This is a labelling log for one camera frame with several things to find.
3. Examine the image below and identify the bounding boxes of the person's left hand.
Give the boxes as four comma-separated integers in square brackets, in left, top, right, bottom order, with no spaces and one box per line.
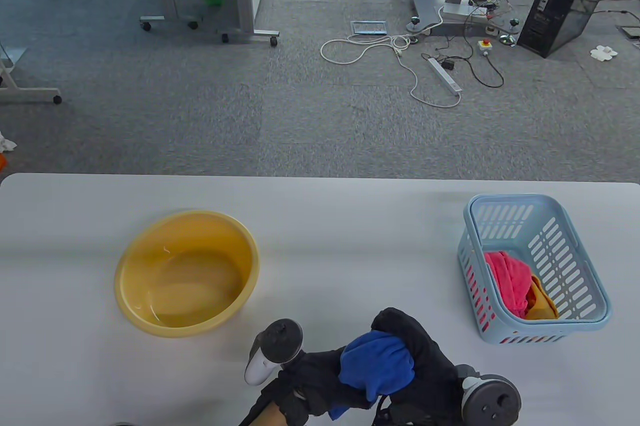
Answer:
[260,346,377,426]

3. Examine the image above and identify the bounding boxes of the person's right hand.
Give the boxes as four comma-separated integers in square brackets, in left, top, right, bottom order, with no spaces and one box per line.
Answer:
[371,307,479,426]

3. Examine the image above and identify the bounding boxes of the blue square towel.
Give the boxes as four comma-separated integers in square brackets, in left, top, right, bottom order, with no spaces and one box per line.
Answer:
[327,330,416,422]

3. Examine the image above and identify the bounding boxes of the pink square towel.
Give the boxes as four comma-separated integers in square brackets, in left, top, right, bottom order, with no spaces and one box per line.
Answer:
[465,251,533,332]

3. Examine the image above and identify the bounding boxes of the yellow square towel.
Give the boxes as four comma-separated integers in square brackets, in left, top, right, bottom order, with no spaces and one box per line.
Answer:
[524,275,560,321]

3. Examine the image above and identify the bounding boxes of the person's left forearm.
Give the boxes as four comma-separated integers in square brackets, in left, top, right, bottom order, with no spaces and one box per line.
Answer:
[250,401,287,426]

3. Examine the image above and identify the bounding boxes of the yellow plastic basin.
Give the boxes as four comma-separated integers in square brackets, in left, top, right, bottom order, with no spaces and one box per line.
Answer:
[114,210,260,338]

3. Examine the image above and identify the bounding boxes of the light blue plastic basket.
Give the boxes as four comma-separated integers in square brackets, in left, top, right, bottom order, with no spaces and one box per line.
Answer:
[457,193,613,345]

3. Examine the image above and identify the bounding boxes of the silver floor outlet box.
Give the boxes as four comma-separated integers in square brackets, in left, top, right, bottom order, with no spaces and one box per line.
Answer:
[350,20,388,37]

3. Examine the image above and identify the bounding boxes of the black computer tower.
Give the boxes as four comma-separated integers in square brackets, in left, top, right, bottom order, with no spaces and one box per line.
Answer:
[516,0,621,58]

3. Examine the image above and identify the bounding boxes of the grey wheeled table foot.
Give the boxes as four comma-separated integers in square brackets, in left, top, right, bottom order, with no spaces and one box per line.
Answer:
[0,41,63,105]

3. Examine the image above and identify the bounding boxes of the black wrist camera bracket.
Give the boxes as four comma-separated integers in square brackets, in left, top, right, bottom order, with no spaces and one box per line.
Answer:
[372,396,401,426]

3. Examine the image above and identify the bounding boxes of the white power strip with cable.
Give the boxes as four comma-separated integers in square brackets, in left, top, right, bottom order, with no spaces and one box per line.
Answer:
[320,5,463,108]

